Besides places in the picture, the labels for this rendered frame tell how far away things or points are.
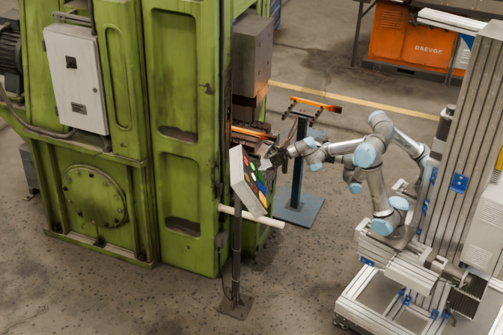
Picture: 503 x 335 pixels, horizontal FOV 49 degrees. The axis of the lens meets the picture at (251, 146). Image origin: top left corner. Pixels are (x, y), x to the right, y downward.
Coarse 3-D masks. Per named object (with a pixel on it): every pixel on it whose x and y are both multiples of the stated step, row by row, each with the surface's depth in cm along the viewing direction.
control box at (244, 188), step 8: (240, 144) 321; (232, 152) 320; (240, 152) 315; (232, 160) 313; (240, 160) 309; (248, 160) 320; (232, 168) 307; (240, 168) 303; (248, 168) 312; (256, 168) 330; (232, 176) 301; (240, 176) 297; (256, 176) 321; (232, 184) 296; (240, 184) 296; (248, 184) 298; (256, 184) 314; (240, 192) 299; (248, 192) 299; (256, 192) 305; (248, 200) 302; (256, 200) 303; (248, 208) 305; (256, 208) 306; (264, 208) 307; (256, 216) 309
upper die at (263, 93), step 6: (264, 90) 350; (234, 96) 344; (240, 96) 342; (258, 96) 341; (264, 96) 353; (234, 102) 346; (240, 102) 344; (246, 102) 342; (252, 102) 341; (258, 102) 344
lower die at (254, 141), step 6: (240, 126) 376; (246, 126) 376; (234, 132) 370; (240, 132) 369; (246, 138) 365; (252, 138) 365; (258, 138) 365; (234, 144) 363; (246, 144) 361; (252, 144) 361; (258, 144) 366; (246, 150) 362; (252, 150) 360
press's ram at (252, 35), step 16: (240, 16) 333; (256, 16) 334; (240, 32) 314; (256, 32) 314; (272, 32) 337; (240, 48) 318; (256, 48) 315; (240, 64) 324; (256, 64) 322; (240, 80) 329; (256, 80) 329
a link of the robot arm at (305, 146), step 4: (304, 140) 314; (308, 140) 313; (312, 140) 313; (296, 144) 315; (300, 144) 314; (304, 144) 313; (308, 144) 312; (312, 144) 312; (296, 148) 314; (300, 148) 314; (304, 148) 313; (308, 148) 313; (312, 148) 314; (300, 152) 315; (304, 152) 314; (308, 152) 314
